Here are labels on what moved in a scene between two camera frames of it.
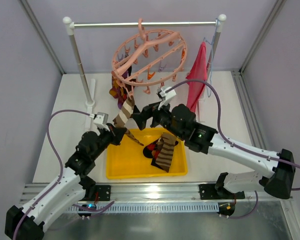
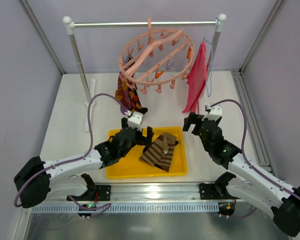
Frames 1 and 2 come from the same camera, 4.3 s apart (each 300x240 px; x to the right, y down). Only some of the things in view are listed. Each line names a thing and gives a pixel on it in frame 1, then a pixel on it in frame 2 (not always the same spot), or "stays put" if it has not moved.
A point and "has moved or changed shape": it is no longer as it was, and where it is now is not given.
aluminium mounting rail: [175, 197] stays put
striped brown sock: [125, 113] -> [153, 152]
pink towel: [194, 90] stays put
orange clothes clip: [150, 76] -> [158, 74]
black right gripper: [147, 115] -> [198, 124]
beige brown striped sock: [166, 143] stays put
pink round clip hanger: [149, 57] has moved or changed shape
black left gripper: [119, 135] -> [139, 135]
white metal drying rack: [218, 24] stays put
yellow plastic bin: [126, 159] stays put
